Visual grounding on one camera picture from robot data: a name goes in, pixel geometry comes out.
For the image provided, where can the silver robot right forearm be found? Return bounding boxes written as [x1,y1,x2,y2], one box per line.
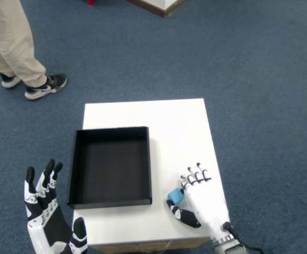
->
[212,235,263,254]

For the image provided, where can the white cabinet with wooden base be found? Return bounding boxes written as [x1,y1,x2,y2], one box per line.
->
[125,0,188,19]

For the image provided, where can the black white sneaker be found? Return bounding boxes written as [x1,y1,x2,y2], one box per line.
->
[0,72,21,89]
[24,74,68,101]

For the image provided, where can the white square table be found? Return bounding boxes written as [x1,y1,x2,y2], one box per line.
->
[73,98,230,251]

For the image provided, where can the black open box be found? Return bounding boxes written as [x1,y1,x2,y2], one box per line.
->
[67,126,154,210]

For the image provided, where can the person's beige trousers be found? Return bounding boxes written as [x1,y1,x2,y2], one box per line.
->
[0,0,48,88]

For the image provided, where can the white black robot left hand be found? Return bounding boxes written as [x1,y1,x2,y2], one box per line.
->
[24,158,88,254]

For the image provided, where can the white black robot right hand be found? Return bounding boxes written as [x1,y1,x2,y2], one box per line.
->
[166,161,235,243]

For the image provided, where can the small blue cube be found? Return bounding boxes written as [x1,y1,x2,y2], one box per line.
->
[168,188,185,205]

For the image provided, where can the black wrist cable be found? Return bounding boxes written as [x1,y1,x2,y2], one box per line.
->
[221,222,263,254]

